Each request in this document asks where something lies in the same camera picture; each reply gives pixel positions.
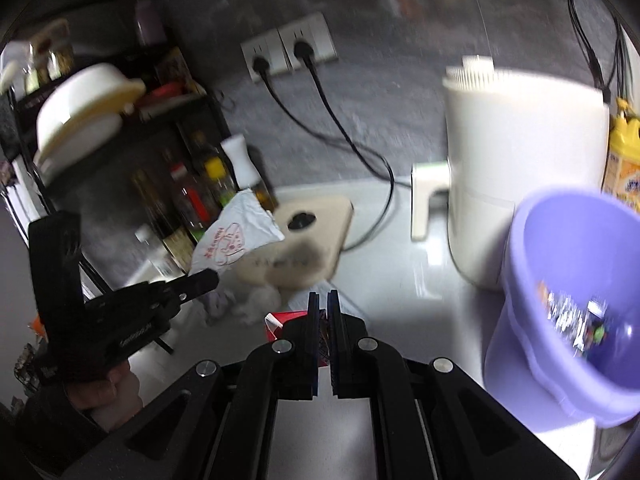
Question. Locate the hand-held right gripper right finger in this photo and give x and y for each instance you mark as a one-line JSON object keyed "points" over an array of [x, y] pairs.
{"points": [[334, 340]]}

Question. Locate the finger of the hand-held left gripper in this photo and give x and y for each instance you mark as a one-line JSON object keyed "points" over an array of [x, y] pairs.
{"points": [[195, 285]]}

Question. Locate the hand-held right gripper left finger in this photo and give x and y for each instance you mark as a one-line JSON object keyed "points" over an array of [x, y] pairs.
{"points": [[313, 340]]}

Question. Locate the red snack wrapper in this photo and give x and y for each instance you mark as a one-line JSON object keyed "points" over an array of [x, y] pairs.
{"points": [[282, 320]]}

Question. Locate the white printed plastic bag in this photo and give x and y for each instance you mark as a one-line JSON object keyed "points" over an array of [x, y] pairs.
{"points": [[235, 235]]}

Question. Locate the purple plastic bucket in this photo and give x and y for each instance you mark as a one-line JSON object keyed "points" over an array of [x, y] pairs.
{"points": [[550, 260]]}

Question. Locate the heap of mixed wrappers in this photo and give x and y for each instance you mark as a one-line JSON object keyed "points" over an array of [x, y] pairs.
{"points": [[575, 320]]}

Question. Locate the person's left hand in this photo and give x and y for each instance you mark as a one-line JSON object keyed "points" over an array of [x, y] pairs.
{"points": [[95, 395]]}

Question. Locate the small clear white cap bottle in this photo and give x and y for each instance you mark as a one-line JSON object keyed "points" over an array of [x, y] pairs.
{"points": [[160, 260]]}

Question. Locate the dark soy sauce bottle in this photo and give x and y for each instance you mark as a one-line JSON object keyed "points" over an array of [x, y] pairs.
{"points": [[175, 245]]}

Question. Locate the red label sauce bottle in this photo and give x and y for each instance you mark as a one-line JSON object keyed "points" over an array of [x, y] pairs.
{"points": [[192, 205]]}

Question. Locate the beige induction cooker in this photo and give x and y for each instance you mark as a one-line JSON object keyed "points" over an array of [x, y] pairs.
{"points": [[310, 255]]}

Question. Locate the green label yellow cap bottle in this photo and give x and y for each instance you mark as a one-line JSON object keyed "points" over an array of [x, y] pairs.
{"points": [[217, 170]]}

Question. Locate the white top oil dispenser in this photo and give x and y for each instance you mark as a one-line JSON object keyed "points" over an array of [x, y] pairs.
{"points": [[240, 157]]}

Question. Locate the dark glass bottle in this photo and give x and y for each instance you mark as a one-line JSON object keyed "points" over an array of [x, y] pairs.
{"points": [[200, 142]]}

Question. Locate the white plate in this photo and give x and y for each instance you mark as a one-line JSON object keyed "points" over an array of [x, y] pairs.
{"points": [[75, 152]]}

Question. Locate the black dish rack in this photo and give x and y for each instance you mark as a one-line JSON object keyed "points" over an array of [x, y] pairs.
{"points": [[180, 110]]}

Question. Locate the large white bowl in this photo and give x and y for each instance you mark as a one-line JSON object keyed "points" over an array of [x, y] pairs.
{"points": [[80, 105]]}

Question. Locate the brown printed packet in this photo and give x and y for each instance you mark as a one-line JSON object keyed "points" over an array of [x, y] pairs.
{"points": [[175, 70]]}

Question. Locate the glass spice jar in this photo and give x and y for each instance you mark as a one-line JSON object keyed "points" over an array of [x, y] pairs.
{"points": [[57, 55], [32, 67]]}

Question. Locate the pink cup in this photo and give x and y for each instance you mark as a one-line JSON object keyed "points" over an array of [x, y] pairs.
{"points": [[150, 22]]}

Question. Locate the white air fryer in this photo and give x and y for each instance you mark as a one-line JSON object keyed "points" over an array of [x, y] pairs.
{"points": [[525, 150]]}

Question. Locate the yellow detergent bottle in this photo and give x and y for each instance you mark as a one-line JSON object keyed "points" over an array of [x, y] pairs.
{"points": [[625, 160]]}

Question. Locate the grey wall socket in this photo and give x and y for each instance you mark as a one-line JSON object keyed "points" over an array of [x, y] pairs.
{"points": [[250, 47], [320, 30]]}

